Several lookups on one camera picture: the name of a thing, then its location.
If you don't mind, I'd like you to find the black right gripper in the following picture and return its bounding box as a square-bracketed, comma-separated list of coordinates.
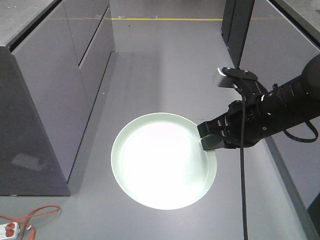
[197, 100, 265, 151]

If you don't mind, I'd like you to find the pale green round plate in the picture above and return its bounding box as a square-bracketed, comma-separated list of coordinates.
[111, 112, 217, 210]

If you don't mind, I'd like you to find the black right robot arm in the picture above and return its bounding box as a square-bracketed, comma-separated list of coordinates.
[197, 55, 320, 151]

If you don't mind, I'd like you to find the dark grey pillar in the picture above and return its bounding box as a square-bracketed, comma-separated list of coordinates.
[221, 0, 255, 68]

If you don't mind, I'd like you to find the dark grey cabinet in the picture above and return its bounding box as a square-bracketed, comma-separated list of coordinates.
[0, 0, 115, 196]

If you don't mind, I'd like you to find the white orange power strip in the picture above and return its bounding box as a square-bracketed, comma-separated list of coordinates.
[0, 222, 20, 240]

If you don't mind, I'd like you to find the black camera cable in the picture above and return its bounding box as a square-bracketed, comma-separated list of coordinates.
[231, 83, 319, 240]

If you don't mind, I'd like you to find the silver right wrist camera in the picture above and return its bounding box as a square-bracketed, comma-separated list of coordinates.
[213, 67, 236, 88]

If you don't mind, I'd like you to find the orange power cord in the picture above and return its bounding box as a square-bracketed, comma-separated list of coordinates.
[0, 204, 61, 240]

